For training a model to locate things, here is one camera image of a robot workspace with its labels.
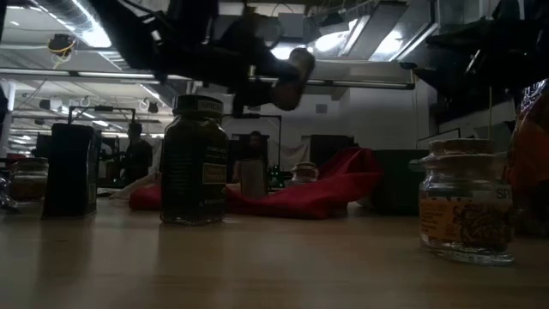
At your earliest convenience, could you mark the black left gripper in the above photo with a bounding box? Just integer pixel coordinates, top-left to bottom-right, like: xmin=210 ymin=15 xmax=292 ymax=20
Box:
xmin=171 ymin=25 xmax=301 ymax=117

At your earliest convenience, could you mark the teal plastic bin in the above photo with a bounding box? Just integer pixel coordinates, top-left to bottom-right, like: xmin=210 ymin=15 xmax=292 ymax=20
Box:
xmin=371 ymin=148 xmax=430 ymax=216

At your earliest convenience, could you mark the whiteboard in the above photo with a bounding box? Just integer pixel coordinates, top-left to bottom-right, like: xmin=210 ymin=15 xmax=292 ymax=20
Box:
xmin=415 ymin=127 xmax=462 ymax=151

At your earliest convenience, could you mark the red cloth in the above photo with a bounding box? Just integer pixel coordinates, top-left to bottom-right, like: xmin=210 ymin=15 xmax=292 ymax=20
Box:
xmin=127 ymin=147 xmax=386 ymax=221

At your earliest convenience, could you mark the pale pink cloth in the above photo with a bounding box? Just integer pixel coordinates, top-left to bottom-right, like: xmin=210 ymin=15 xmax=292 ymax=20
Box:
xmin=108 ymin=170 xmax=163 ymax=201

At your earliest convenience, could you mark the orange foil spice packet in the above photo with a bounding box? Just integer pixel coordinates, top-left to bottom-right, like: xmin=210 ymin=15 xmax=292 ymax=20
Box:
xmin=504 ymin=78 xmax=549 ymax=238

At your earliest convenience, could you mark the long ceiling light bar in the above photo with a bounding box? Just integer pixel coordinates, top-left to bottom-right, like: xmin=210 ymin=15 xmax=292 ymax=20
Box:
xmin=0 ymin=67 xmax=416 ymax=90

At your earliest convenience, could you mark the cork-stoppered glass spice jar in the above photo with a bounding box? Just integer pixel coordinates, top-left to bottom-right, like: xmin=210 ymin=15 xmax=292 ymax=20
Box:
xmin=416 ymin=137 xmax=516 ymax=265
xmin=272 ymin=45 xmax=317 ymax=113
xmin=290 ymin=161 xmax=321 ymax=186
xmin=9 ymin=156 xmax=51 ymax=202

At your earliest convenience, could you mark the black gantry frame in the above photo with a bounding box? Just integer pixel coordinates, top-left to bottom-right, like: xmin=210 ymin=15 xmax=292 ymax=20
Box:
xmin=233 ymin=112 xmax=283 ymax=173

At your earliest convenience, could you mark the dark cabinet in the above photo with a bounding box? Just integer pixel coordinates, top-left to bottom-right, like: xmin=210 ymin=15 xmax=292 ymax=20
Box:
xmin=309 ymin=134 xmax=357 ymax=167

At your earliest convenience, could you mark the white hanging sheet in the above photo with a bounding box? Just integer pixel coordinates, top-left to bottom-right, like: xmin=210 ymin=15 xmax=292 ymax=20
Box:
xmin=278 ymin=141 xmax=311 ymax=173

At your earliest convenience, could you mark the yellow cable reel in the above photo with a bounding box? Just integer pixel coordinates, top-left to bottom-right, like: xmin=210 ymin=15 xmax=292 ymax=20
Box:
xmin=46 ymin=33 xmax=79 ymax=59

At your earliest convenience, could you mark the grey ceiling box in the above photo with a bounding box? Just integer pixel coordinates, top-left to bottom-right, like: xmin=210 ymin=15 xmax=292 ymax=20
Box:
xmin=277 ymin=11 xmax=306 ymax=39

